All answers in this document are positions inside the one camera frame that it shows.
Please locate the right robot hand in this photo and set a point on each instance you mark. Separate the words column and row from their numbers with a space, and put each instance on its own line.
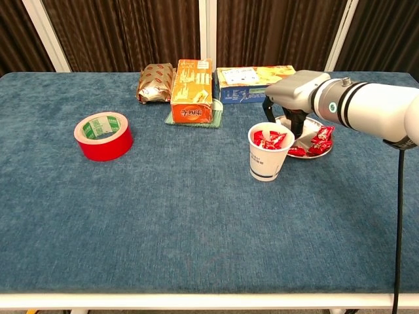
column 294, row 88

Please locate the red candies heap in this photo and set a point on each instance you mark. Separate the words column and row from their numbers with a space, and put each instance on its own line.
column 265, row 139
column 322, row 137

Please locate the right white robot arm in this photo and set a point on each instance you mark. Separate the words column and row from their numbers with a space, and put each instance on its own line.
column 370, row 104

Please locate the white paper cup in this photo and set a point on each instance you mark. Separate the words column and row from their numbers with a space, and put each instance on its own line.
column 266, row 163

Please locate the round metal plate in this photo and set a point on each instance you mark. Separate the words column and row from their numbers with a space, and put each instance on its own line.
column 312, row 124

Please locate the blue yellow cookie box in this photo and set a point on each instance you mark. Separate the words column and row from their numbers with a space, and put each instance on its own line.
column 242, row 78

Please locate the dark brown curtain panel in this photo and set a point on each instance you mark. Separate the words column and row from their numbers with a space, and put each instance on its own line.
column 278, row 32
column 386, row 32
column 131, row 32
column 19, row 32

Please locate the flat green packet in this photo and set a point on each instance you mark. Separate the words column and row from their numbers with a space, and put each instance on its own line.
column 217, row 112

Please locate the orange snack box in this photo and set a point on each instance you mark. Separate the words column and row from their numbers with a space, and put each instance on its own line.
column 191, row 91

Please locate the golden foil snack pack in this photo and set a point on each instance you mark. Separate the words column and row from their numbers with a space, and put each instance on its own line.
column 154, row 81

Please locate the blue tablecloth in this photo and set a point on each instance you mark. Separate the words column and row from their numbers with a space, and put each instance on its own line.
column 163, row 212

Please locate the red tape roll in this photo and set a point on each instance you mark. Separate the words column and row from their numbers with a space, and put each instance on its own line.
column 108, row 148

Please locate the white table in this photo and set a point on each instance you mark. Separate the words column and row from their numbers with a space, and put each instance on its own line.
column 196, row 301

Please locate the white frame post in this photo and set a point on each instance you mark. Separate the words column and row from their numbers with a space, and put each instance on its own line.
column 207, row 32
column 342, row 32
column 46, row 36

